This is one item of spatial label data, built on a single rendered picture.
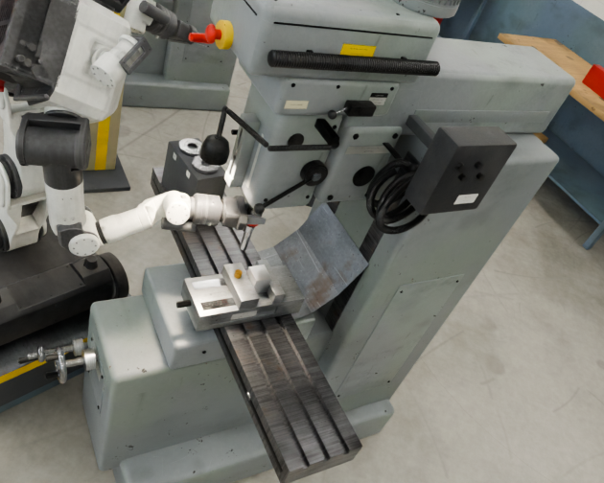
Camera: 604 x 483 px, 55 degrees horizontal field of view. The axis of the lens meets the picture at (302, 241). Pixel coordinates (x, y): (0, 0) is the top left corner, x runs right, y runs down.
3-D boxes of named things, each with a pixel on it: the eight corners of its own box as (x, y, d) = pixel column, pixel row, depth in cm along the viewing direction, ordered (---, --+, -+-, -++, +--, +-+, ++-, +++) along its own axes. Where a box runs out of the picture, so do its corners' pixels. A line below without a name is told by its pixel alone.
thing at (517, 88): (342, 139, 150) (371, 69, 137) (304, 91, 163) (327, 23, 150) (545, 135, 190) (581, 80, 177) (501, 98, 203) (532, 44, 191)
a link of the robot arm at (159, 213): (179, 187, 169) (134, 202, 167) (183, 195, 161) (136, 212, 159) (187, 206, 172) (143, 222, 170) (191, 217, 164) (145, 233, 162)
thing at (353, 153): (317, 206, 163) (350, 128, 147) (282, 153, 177) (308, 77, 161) (372, 202, 173) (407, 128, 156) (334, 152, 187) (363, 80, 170)
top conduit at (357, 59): (271, 70, 118) (276, 55, 116) (264, 59, 121) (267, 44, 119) (436, 79, 141) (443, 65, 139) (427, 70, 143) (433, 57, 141)
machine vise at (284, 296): (196, 332, 170) (202, 308, 163) (179, 293, 179) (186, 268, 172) (299, 312, 188) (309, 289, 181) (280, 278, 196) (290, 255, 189)
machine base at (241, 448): (124, 520, 215) (129, 496, 203) (89, 384, 250) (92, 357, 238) (381, 433, 276) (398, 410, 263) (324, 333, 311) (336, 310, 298)
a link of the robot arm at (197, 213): (203, 190, 170) (164, 186, 166) (209, 201, 161) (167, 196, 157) (197, 226, 174) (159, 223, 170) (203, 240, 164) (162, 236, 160)
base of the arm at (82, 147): (22, 174, 141) (11, 155, 130) (29, 126, 144) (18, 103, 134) (88, 179, 144) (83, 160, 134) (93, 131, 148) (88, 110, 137)
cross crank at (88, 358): (48, 394, 181) (49, 372, 174) (41, 363, 188) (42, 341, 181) (101, 382, 189) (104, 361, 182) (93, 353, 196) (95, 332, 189)
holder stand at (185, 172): (188, 221, 203) (197, 176, 190) (160, 183, 214) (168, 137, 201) (218, 216, 210) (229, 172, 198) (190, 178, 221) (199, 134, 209)
